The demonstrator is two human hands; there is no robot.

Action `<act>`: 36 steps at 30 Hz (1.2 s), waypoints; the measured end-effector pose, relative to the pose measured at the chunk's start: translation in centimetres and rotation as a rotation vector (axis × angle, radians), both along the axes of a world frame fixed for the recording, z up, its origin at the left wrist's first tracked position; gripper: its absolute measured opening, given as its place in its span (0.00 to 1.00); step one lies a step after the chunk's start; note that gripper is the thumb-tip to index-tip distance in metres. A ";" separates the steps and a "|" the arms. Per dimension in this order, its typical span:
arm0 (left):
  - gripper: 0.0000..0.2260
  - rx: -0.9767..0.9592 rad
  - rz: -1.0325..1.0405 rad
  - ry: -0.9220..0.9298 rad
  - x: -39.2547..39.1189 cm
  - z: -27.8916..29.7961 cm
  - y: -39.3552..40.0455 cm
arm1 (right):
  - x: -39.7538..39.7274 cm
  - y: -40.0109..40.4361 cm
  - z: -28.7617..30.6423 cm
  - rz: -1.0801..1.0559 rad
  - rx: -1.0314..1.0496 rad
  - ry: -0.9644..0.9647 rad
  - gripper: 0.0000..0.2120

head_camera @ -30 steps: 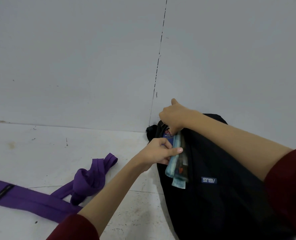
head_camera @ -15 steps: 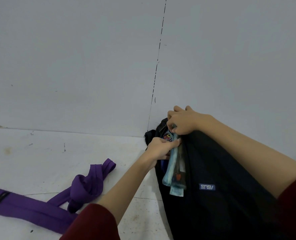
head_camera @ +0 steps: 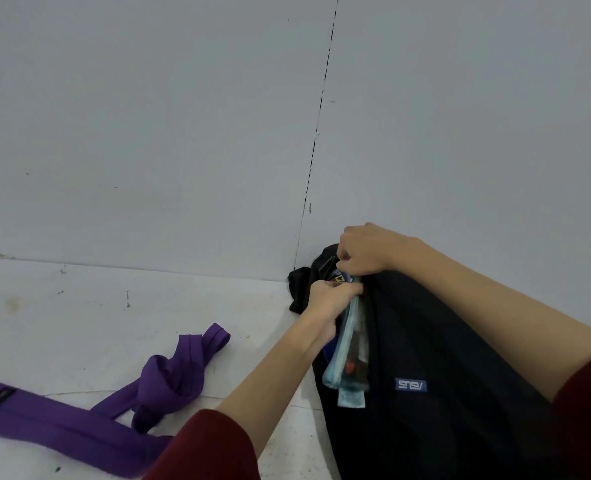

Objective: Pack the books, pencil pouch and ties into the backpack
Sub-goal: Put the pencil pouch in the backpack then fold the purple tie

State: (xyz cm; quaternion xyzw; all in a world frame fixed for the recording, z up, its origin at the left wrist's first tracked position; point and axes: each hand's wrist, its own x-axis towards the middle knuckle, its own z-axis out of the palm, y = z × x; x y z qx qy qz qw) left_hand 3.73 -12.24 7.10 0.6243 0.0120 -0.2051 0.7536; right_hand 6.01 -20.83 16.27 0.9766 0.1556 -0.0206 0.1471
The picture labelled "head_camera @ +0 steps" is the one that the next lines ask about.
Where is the person's left hand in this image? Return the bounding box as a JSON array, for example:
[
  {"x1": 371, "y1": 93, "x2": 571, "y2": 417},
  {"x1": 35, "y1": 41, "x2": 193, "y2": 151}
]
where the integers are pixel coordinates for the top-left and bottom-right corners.
[{"x1": 301, "y1": 279, "x2": 364, "y2": 345}]

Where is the person's right hand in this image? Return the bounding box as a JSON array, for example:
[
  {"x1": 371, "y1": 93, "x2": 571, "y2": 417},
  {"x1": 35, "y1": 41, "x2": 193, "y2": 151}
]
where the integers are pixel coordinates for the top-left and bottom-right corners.
[{"x1": 336, "y1": 223, "x2": 422, "y2": 278}]

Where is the light blue clear pouch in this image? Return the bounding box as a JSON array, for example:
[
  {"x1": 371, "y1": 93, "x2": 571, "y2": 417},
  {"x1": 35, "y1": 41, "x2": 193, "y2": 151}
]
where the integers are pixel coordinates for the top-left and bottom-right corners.
[{"x1": 322, "y1": 278, "x2": 371, "y2": 409}]

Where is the black backpack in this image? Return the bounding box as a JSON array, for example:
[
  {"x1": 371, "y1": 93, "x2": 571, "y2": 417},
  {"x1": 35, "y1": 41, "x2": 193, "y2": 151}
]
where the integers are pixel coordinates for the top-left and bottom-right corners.
[{"x1": 288, "y1": 244, "x2": 588, "y2": 480}]

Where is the person's left forearm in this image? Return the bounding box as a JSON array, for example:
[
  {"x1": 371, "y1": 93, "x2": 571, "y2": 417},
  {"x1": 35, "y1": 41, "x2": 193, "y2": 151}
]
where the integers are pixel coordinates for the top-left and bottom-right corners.
[{"x1": 216, "y1": 315, "x2": 337, "y2": 458}]

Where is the person's right forearm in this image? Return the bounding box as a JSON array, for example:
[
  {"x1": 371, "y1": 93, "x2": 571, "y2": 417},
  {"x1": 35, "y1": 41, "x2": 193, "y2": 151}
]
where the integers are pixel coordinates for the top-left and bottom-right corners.
[{"x1": 394, "y1": 238, "x2": 591, "y2": 401}]

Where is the dark red left sleeve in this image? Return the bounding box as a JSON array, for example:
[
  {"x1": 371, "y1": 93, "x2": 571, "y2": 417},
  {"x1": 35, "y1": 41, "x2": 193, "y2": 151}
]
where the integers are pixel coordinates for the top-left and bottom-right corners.
[{"x1": 143, "y1": 409, "x2": 261, "y2": 480}]

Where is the dark red sleeve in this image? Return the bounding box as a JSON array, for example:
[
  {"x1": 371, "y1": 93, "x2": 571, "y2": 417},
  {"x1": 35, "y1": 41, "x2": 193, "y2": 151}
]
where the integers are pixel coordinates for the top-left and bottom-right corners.
[
  {"x1": 553, "y1": 346, "x2": 591, "y2": 480},
  {"x1": 143, "y1": 409, "x2": 261, "y2": 480}
]

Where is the dark red right sleeve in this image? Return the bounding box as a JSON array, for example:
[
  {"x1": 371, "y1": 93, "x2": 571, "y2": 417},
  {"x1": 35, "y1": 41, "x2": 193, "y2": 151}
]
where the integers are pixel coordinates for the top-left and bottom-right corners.
[{"x1": 553, "y1": 346, "x2": 591, "y2": 480}]

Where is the purple fabric strap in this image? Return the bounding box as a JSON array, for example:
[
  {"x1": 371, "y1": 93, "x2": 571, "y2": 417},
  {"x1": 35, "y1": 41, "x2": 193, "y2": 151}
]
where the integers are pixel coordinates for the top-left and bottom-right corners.
[{"x1": 0, "y1": 323, "x2": 231, "y2": 478}]

